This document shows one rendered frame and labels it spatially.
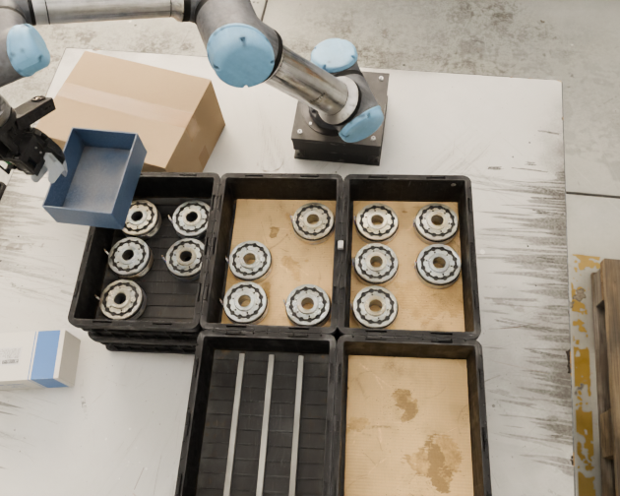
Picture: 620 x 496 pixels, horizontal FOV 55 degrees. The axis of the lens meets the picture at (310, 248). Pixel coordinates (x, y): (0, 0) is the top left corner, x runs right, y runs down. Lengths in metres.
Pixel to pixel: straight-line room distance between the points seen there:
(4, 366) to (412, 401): 0.97
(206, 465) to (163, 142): 0.81
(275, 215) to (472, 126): 0.67
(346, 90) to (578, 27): 1.94
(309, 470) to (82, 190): 0.77
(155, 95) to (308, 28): 1.50
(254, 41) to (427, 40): 1.95
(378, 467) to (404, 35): 2.19
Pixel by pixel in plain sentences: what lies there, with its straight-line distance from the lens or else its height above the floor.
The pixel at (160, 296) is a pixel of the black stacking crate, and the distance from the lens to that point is 1.49.
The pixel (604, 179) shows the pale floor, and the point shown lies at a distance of 2.72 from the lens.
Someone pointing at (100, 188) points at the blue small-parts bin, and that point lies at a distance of 1.38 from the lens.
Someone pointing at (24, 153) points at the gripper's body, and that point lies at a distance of 1.25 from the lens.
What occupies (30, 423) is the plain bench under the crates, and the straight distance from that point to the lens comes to 1.67.
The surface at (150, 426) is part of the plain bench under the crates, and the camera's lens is 1.55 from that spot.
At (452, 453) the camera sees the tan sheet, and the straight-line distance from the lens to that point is 1.34.
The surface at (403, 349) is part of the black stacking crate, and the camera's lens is 1.32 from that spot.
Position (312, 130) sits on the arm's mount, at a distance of 1.68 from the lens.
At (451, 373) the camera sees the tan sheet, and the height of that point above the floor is 0.83.
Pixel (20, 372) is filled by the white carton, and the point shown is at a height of 0.79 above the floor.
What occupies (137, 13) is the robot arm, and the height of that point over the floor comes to 1.36.
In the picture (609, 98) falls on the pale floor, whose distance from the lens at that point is 2.97.
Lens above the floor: 2.15
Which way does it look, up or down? 64 degrees down
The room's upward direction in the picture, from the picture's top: 10 degrees counter-clockwise
